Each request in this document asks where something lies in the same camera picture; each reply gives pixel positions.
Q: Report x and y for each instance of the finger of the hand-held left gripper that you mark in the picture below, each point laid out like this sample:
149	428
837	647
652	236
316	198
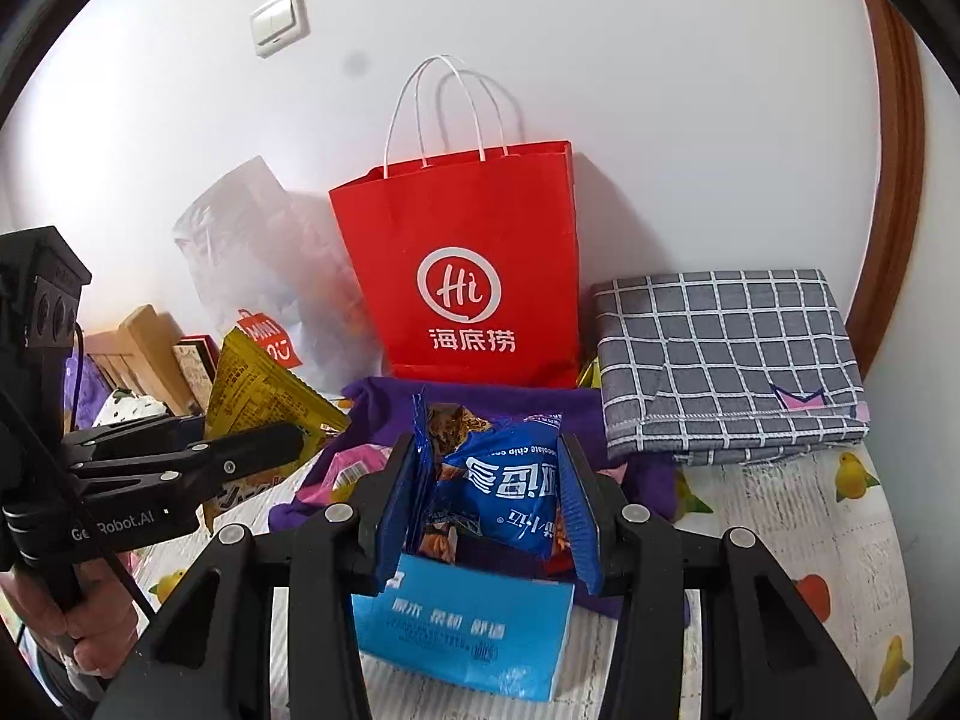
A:
225	461
142	435

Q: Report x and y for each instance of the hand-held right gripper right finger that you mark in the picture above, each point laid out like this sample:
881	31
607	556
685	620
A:
583	525

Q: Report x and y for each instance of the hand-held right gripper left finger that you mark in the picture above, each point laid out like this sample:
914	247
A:
397	510

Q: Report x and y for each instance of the yellow snack packet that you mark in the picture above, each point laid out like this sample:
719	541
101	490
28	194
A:
255	390

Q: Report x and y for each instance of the blue snack packet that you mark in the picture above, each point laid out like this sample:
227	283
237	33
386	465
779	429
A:
502	487

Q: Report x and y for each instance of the blue tissue pack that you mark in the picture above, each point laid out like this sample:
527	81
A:
465	630

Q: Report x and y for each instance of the person's left hand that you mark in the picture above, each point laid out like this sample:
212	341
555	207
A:
105	615

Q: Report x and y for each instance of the white spotted pillow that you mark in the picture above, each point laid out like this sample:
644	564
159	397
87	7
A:
127	409

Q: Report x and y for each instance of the crumpled pink snack packet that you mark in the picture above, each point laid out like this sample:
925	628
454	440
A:
352	465

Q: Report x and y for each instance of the patterned book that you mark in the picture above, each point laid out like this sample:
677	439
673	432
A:
195	375

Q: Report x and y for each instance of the wooden headboard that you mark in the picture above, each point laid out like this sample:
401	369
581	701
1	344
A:
142	345

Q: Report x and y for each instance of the purple towel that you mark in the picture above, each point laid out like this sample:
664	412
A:
375	405

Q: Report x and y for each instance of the small yellow packet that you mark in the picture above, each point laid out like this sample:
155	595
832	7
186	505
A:
589	376

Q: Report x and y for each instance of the fruit print tablecloth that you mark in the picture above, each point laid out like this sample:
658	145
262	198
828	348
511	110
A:
787	510

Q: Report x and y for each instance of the white plastic bag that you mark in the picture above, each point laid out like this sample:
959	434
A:
247	255

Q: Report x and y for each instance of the grey plaid folded cloth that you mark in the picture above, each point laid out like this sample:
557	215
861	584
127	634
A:
720	345

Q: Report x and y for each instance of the red paper bag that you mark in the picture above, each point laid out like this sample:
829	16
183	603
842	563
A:
465	240

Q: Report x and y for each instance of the white light switch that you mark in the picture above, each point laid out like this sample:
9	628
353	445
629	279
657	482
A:
279	21

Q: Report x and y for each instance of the wooden door frame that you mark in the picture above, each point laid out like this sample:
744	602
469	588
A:
896	165

